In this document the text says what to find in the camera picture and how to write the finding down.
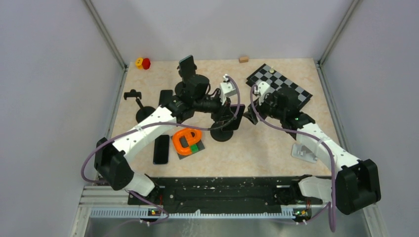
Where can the yellow toy block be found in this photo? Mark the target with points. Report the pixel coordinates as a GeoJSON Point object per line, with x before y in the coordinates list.
{"type": "Point", "coordinates": [138, 63]}

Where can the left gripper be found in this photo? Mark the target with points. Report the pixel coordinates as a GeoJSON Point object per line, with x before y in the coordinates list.
{"type": "Point", "coordinates": [224, 113]}

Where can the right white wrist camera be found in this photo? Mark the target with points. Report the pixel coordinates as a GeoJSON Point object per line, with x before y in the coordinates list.
{"type": "Point", "coordinates": [261, 90]}

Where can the teal edged black phone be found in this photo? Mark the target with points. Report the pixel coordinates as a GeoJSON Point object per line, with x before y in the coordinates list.
{"type": "Point", "coordinates": [186, 68]}

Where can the black phone upper left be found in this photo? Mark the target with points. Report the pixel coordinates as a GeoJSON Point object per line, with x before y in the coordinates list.
{"type": "Point", "coordinates": [165, 97]}

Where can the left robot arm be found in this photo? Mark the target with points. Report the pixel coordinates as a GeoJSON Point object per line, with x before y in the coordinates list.
{"type": "Point", "coordinates": [112, 156]}

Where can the orange plastic ring toy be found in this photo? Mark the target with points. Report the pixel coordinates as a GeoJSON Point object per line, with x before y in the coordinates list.
{"type": "Point", "coordinates": [192, 136]}

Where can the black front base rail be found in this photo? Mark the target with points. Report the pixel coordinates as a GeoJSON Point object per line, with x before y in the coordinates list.
{"type": "Point", "coordinates": [228, 195]}

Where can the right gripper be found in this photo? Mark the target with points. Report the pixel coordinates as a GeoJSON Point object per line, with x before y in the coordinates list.
{"type": "Point", "coordinates": [251, 115]}

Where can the black phone stand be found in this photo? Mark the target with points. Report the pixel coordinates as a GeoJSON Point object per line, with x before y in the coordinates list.
{"type": "Point", "coordinates": [186, 88]}
{"type": "Point", "coordinates": [220, 135]}
{"type": "Point", "coordinates": [144, 111]}

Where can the black phone with purple edge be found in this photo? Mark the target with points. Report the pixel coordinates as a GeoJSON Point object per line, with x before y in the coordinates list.
{"type": "Point", "coordinates": [234, 125]}

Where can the small wooden block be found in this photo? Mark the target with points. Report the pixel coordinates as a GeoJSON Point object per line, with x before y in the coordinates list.
{"type": "Point", "coordinates": [243, 59]}

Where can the black grey chessboard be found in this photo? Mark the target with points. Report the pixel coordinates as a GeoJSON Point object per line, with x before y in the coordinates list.
{"type": "Point", "coordinates": [277, 81]}

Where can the black phone lower left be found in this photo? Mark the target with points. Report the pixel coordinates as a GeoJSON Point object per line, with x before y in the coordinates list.
{"type": "Point", "coordinates": [161, 150]}

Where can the green building brick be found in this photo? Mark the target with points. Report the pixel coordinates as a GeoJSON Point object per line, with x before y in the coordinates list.
{"type": "Point", "coordinates": [194, 148]}

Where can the white plastic phone holder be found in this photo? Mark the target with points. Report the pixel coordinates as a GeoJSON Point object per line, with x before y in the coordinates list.
{"type": "Point", "coordinates": [301, 152]}

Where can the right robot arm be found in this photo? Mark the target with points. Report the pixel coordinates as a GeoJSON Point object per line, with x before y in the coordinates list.
{"type": "Point", "coordinates": [354, 182]}

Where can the red toy block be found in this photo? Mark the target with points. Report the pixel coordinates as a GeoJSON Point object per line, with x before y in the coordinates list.
{"type": "Point", "coordinates": [146, 63]}

